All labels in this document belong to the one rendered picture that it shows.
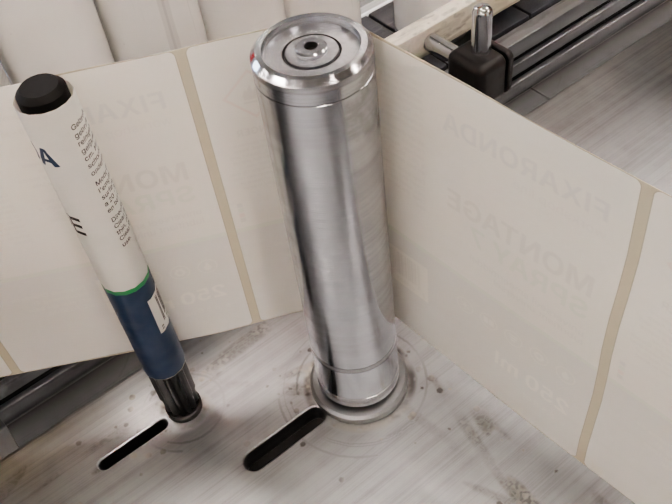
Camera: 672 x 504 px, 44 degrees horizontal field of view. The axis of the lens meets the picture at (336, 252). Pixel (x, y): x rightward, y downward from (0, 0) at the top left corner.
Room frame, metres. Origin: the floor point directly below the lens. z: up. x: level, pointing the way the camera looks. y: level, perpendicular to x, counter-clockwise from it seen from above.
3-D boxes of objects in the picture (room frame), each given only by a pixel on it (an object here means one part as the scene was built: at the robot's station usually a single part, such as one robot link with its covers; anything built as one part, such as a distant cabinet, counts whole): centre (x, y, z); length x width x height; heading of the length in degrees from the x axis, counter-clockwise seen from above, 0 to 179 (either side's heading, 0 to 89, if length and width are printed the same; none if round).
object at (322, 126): (0.21, 0.00, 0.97); 0.05 x 0.05 x 0.19
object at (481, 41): (0.40, -0.10, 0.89); 0.03 x 0.03 x 0.12; 32
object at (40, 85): (0.21, 0.08, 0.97); 0.02 x 0.02 x 0.19
